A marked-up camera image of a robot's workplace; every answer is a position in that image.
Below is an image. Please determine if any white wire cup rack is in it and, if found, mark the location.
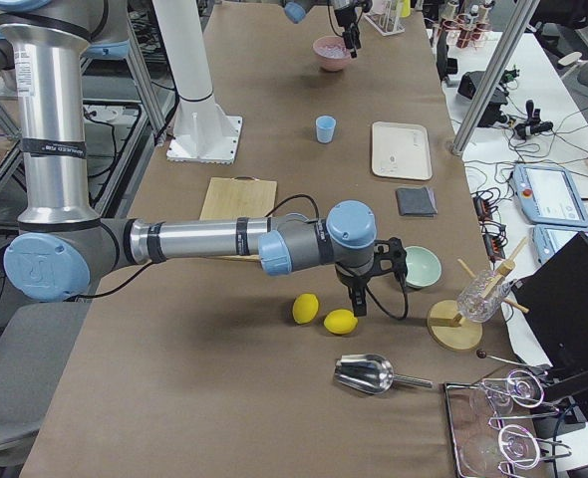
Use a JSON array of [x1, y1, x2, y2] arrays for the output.
[[364, 0, 405, 36]]

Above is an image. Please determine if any pink bowl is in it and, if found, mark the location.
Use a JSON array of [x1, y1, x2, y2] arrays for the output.
[[312, 36, 352, 72]]

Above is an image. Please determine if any clear glass on stand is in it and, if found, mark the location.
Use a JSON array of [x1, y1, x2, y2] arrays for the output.
[[456, 270, 510, 324]]

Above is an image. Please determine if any grey folded cloth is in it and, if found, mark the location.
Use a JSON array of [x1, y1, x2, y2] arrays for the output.
[[396, 186, 438, 217]]

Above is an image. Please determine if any pile of clear ice cubes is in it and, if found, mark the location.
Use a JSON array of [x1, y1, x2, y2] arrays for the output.
[[315, 44, 349, 59]]

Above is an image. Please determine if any cream rabbit tray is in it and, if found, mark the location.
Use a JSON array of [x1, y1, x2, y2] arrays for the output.
[[371, 121, 433, 180]]

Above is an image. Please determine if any light blue plastic cup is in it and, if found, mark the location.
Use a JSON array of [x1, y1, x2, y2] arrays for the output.
[[315, 116, 337, 144]]

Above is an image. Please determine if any black monitor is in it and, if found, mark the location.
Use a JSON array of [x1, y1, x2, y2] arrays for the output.
[[513, 233, 588, 371]]

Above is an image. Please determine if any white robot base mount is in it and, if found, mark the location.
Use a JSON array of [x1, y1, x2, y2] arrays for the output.
[[153, 0, 243, 164]]

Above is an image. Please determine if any aluminium frame post right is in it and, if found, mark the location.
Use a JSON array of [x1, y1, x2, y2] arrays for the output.
[[450, 0, 539, 156]]

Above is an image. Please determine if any robot teach pendant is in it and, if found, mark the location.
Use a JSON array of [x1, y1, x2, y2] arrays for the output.
[[510, 163, 588, 227]]

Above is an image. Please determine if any black glass rack tray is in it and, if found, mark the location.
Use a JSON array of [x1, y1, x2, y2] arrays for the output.
[[443, 365, 588, 477]]

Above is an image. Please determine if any metal ice scoop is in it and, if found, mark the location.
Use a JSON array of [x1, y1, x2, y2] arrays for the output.
[[334, 354, 434, 395]]

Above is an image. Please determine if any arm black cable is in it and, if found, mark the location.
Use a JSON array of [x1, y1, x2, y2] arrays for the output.
[[64, 193, 410, 321]]

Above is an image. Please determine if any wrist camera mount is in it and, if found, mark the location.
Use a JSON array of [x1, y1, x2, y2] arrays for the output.
[[371, 237, 408, 283]]

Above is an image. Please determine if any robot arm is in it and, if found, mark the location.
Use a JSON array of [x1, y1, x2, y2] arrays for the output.
[[0, 1, 381, 315], [281, 0, 372, 58]]

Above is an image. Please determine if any mint green bowl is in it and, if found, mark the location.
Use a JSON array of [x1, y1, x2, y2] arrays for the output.
[[406, 246, 441, 289]]

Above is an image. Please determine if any whole yellow lemon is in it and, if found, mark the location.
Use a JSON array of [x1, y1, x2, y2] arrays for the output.
[[323, 309, 358, 336], [292, 293, 320, 325]]

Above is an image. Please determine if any wooden cutting board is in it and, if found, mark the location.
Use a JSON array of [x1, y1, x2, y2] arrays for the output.
[[199, 177, 277, 262]]

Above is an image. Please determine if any wooden mug tree stand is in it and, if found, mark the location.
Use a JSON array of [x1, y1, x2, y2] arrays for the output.
[[427, 237, 529, 352]]

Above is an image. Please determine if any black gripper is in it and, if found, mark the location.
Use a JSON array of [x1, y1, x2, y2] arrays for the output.
[[334, 0, 361, 58], [335, 262, 373, 318]]

